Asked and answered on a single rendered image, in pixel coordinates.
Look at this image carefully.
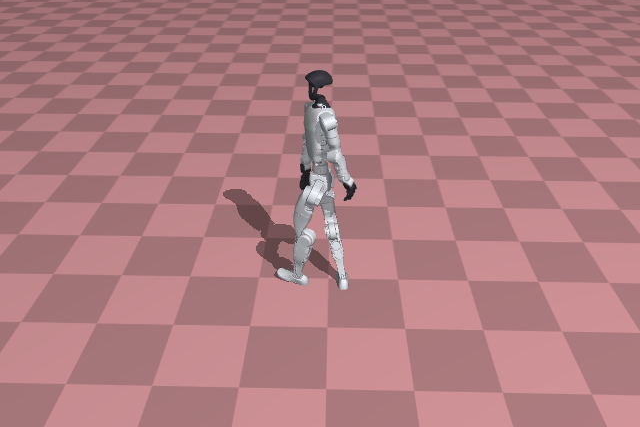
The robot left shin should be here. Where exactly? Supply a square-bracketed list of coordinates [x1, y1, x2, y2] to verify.
[293, 234, 313, 278]

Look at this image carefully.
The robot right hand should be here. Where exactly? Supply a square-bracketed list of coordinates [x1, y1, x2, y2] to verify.
[300, 164, 311, 190]

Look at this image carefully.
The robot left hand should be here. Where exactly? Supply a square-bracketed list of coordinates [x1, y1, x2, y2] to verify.
[343, 183, 357, 201]

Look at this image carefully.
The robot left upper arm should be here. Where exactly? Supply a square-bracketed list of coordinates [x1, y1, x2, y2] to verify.
[319, 112, 342, 164]

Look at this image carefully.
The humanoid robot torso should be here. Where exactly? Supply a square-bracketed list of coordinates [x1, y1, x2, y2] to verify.
[304, 100, 336, 193]

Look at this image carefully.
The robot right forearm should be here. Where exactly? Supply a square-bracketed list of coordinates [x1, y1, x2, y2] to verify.
[300, 140, 311, 171]

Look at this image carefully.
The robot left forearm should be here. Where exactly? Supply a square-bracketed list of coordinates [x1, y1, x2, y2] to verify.
[333, 152, 354, 188]

